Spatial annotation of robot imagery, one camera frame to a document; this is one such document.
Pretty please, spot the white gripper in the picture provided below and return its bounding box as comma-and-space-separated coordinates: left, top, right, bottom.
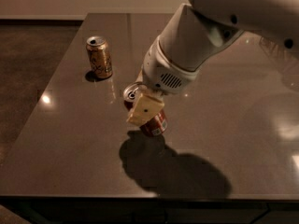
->
127, 36, 198, 126

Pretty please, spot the gold soda can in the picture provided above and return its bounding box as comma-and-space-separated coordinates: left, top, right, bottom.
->
86, 35, 113, 79

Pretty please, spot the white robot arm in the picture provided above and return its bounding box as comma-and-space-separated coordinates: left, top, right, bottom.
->
128, 0, 299, 126

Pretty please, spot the red coke can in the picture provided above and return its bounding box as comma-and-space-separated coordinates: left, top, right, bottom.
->
123, 82, 167, 136

